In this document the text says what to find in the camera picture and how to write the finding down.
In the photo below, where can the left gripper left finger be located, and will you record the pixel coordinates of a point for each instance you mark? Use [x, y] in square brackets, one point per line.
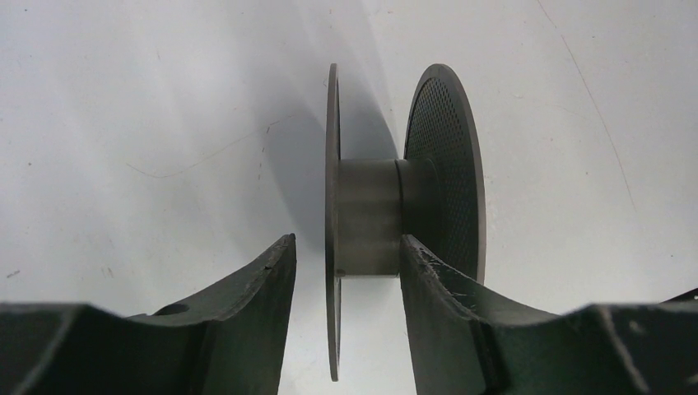
[228, 338]

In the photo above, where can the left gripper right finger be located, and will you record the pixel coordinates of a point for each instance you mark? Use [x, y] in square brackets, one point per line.
[467, 339]

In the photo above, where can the dark grey cable spool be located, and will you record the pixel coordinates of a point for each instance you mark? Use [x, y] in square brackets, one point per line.
[434, 191]

